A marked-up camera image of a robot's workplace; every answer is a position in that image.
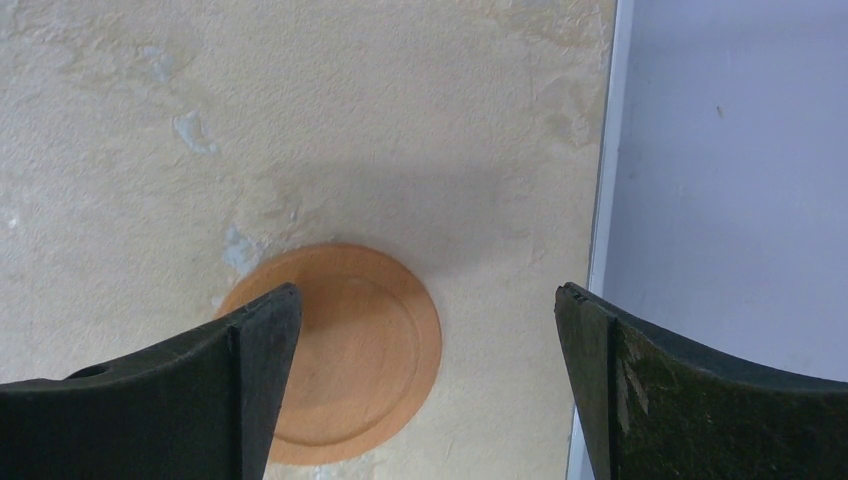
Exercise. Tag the brown wooden round coaster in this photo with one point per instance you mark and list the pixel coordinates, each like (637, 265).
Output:
(367, 356)

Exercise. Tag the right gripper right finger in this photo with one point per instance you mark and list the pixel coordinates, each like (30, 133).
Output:
(656, 405)

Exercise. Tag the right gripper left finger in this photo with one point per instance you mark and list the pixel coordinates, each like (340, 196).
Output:
(201, 405)

